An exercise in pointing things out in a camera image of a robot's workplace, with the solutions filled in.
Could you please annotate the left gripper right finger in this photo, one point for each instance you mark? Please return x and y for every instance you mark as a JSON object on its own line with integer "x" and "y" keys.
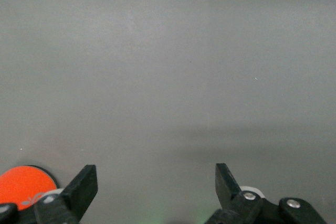
{"x": 227, "y": 184}

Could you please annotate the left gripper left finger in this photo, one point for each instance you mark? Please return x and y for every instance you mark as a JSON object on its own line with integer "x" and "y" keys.
{"x": 80, "y": 190}

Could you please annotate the orange cylindrical can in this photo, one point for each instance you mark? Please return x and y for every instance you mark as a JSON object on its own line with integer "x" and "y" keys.
{"x": 23, "y": 184}

